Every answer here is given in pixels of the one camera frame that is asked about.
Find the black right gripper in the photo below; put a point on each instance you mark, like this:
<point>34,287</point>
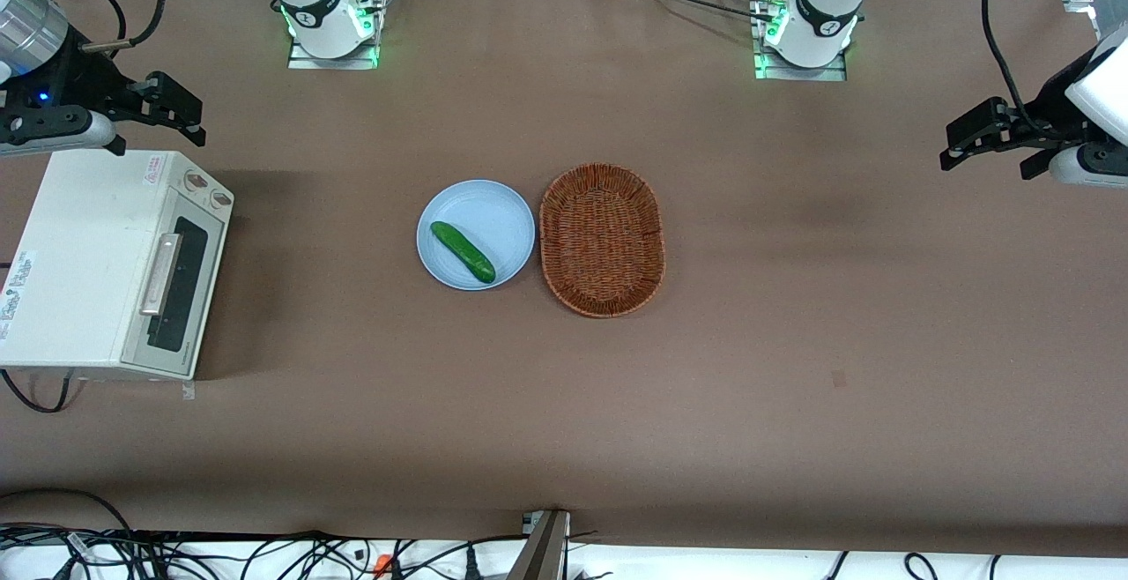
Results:
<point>81,82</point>

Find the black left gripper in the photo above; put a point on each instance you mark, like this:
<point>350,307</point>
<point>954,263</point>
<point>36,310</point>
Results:
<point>1048,107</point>

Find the silver metal frame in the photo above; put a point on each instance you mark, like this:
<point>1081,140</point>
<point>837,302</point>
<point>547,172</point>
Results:
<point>160,271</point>

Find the round oven knob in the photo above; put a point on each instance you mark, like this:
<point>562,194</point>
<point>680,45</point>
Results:
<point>196,181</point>
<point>221,199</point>

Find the white toaster oven body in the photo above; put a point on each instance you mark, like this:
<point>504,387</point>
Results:
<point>79,254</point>

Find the clear tape piece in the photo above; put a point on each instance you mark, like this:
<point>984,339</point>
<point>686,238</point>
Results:
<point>188,390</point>

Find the green cucumber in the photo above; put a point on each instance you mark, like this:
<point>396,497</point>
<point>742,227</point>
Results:
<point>463,251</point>

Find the light blue round plate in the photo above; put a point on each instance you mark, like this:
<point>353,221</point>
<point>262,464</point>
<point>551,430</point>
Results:
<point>493,219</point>

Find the brown oval wicker basket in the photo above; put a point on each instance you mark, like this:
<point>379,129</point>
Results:
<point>602,241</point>

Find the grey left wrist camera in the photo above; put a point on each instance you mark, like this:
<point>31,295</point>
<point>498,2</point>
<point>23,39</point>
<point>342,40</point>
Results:
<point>1088,166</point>

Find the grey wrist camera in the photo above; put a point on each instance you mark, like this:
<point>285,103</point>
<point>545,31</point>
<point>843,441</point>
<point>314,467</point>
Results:
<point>62,132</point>
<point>1088,166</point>

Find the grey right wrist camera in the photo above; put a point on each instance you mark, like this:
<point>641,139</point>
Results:
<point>62,132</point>

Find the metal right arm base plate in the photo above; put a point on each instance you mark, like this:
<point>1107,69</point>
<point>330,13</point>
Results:
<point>304,60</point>

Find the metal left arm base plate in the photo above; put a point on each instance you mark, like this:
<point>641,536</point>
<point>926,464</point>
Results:
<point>767,69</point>

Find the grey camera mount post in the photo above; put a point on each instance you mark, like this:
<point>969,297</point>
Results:
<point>542,549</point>

